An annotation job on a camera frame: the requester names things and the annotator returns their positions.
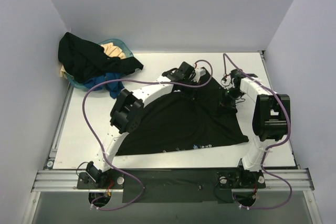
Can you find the teal plastic basket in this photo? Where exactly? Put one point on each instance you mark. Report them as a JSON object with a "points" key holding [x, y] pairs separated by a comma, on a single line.
{"points": [[116, 42]]}

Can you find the black graphic t shirt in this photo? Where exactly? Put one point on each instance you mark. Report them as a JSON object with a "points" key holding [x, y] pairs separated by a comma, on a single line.
{"points": [[187, 119]]}

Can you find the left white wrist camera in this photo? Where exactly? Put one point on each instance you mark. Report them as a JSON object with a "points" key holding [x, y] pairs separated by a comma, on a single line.
{"points": [[198, 73]]}

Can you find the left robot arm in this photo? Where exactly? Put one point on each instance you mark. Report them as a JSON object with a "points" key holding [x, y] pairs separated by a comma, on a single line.
{"points": [[128, 111]]}

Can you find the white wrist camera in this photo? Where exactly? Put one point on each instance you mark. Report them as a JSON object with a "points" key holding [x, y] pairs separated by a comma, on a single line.
{"points": [[226, 80], [198, 73]]}

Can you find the aluminium frame rail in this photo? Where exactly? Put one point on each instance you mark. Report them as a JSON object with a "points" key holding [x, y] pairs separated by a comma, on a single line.
{"points": [[66, 180]]}

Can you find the cream t shirt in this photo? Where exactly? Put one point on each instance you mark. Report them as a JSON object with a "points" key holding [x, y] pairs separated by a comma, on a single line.
{"points": [[110, 50]]}

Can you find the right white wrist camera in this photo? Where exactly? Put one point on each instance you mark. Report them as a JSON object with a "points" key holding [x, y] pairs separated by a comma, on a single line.
{"points": [[226, 80]]}

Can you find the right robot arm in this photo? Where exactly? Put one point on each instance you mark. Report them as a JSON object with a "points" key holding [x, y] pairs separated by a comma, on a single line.
{"points": [[271, 115]]}

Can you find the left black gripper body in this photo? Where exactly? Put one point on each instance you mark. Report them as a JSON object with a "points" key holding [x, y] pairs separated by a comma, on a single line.
{"points": [[189, 87]]}

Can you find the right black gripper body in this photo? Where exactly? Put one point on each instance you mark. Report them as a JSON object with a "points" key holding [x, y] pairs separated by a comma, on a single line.
{"points": [[227, 102]]}

